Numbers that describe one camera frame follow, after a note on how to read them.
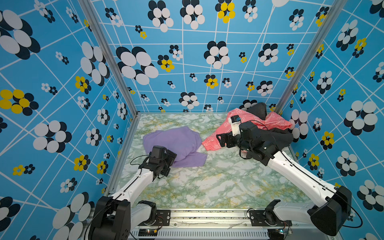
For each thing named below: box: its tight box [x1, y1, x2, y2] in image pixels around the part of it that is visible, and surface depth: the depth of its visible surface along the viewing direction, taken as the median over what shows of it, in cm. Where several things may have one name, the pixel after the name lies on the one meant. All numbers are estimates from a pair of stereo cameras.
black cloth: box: [246, 101, 294, 151], surface depth 107 cm
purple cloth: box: [143, 126, 207, 168], surface depth 102 cm
